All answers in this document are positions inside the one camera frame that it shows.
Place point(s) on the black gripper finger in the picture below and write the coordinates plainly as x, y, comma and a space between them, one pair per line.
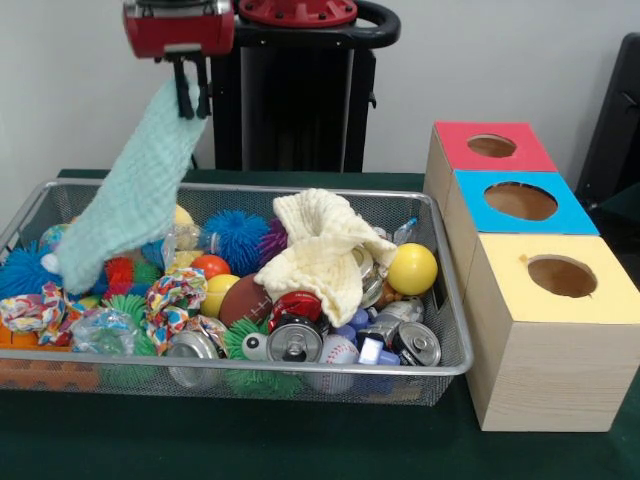
202, 85
181, 80

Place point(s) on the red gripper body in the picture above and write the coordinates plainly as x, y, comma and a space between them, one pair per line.
180, 30

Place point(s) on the mint green waffle cloth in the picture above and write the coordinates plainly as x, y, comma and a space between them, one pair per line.
135, 200

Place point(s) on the cream waffle cloth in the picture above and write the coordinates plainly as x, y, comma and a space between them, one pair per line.
320, 240

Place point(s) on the red robot base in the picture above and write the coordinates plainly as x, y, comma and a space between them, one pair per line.
300, 12

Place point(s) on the silver mesh bin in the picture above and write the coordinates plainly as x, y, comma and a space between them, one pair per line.
457, 345

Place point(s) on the wooden box three holes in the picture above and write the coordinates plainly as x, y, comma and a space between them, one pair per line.
550, 380

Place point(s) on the blue spiky ball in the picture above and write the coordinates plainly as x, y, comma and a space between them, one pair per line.
235, 235

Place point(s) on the yellow ball with seam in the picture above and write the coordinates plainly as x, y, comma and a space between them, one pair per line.
217, 297

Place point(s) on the colourful patterned cloth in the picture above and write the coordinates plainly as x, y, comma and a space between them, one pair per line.
30, 310
170, 300

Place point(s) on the brown toy football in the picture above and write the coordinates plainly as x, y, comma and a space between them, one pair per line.
240, 305

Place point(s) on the blue spiky toy with eye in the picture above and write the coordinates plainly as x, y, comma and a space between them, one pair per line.
25, 275

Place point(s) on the green spiky eyeball toy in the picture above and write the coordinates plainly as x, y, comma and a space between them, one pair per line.
235, 345

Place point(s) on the red black crushed can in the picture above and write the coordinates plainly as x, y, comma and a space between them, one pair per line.
295, 342

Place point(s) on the plain yellow ball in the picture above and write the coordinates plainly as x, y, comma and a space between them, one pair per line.
412, 270

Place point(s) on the white toy baseball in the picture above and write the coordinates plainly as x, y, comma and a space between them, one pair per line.
340, 350

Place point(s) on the black upright panel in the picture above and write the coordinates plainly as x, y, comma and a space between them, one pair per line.
620, 125

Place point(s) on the dark green side tablecloth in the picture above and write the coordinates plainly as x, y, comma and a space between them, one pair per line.
625, 200

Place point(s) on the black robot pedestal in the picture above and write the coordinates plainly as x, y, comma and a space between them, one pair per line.
325, 125

